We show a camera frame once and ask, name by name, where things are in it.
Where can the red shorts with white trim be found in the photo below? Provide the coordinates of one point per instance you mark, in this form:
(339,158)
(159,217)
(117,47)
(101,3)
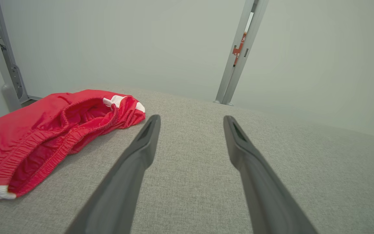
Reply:
(28,136)

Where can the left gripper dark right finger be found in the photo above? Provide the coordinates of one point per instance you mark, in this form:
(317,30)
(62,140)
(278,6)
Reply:
(265,195)

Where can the orange sticker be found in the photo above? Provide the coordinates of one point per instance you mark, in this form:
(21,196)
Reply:
(238,51)

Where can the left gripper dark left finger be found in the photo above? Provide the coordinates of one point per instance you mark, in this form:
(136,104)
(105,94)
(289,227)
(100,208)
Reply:
(125,182)

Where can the grey metal frame post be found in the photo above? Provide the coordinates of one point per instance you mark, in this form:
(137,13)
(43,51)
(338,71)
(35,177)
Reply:
(11,74)
(229,81)

